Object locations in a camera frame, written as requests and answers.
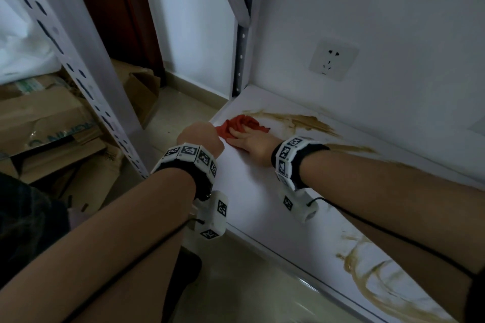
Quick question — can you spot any dark green labelled box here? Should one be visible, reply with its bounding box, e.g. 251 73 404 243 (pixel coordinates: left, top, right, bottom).
0 173 71 290

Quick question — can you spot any person's left forearm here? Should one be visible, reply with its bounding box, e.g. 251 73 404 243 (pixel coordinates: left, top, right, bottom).
0 168 198 323

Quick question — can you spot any white wall socket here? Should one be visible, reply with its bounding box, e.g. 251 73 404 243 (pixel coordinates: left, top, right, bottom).
309 38 360 82

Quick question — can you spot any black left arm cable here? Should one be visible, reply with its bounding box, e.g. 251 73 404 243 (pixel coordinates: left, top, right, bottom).
62 219 205 323

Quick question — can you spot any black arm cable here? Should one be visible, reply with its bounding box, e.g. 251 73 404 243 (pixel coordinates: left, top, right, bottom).
62 219 205 323
307 197 476 279

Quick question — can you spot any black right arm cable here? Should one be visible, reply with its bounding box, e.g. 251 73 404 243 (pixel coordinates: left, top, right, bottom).
307 197 476 279

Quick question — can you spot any black left wristband with markers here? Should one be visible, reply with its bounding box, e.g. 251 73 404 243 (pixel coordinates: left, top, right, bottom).
151 143 218 201

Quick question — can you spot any black right wristband with markers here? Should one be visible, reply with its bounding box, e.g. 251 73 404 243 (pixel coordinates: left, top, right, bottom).
271 136 331 192

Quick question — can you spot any black wristband with markers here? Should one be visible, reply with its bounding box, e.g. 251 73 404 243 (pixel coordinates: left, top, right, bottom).
151 143 218 201
271 136 331 192

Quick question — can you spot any blank white wall plate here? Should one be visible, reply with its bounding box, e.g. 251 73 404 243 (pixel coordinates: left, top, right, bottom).
468 118 485 137

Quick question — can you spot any red cleaning cloth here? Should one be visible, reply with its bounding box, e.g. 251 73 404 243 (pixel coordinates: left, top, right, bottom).
215 114 271 141

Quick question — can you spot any white metal shelf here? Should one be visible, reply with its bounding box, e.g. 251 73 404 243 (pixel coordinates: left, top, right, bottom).
0 0 485 323

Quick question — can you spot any white curtain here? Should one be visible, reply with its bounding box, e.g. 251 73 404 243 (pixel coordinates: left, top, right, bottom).
0 0 62 86

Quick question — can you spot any person's right forearm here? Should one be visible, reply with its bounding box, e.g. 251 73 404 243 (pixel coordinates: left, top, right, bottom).
299 150 485 323

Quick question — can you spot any person's left hand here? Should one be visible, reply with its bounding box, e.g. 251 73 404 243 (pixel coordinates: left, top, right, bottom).
177 121 225 158

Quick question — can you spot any person's right hand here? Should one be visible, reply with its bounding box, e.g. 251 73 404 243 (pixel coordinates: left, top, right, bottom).
226 126 283 168

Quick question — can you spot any pile of cardboard boxes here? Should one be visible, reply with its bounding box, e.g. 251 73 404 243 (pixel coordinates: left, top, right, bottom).
0 60 162 218

